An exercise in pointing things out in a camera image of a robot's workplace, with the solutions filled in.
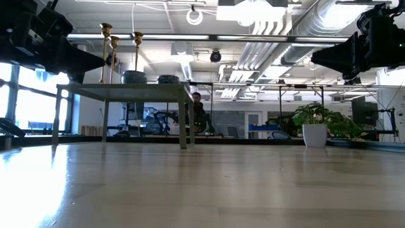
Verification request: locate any green perforated metal shelf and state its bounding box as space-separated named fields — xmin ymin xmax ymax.
xmin=51 ymin=82 xmax=196 ymax=150

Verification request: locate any blue patterned candle tin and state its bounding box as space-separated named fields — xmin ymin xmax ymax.
xmin=157 ymin=74 xmax=181 ymax=85
xmin=121 ymin=70 xmax=148 ymax=85

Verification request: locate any white coiled cable ring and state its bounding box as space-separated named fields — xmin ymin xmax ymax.
xmin=185 ymin=8 xmax=204 ymax=26

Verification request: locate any green plant in white pot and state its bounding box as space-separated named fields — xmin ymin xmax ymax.
xmin=291 ymin=102 xmax=368 ymax=148

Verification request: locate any silver ventilation duct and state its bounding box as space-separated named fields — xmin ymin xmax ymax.
xmin=280 ymin=0 xmax=371 ymax=66

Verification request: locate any overhead bar with light strips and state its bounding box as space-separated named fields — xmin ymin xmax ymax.
xmin=66 ymin=31 xmax=351 ymax=45

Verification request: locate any person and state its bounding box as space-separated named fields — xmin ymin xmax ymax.
xmin=185 ymin=91 xmax=216 ymax=134

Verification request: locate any black computer monitor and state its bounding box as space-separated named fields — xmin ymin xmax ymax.
xmin=351 ymin=96 xmax=380 ymax=126

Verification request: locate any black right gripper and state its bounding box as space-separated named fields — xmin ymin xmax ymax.
xmin=311 ymin=2 xmax=405 ymax=80

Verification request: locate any gold candlestick holder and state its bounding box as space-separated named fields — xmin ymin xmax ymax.
xmin=132 ymin=30 xmax=144 ymax=72
xmin=99 ymin=22 xmax=113 ymax=85
xmin=108 ymin=35 xmax=121 ymax=84

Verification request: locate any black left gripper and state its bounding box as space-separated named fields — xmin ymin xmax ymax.
xmin=0 ymin=6 xmax=106 ymax=85

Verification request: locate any blue storage bin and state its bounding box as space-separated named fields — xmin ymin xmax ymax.
xmin=248 ymin=123 xmax=281 ymax=132

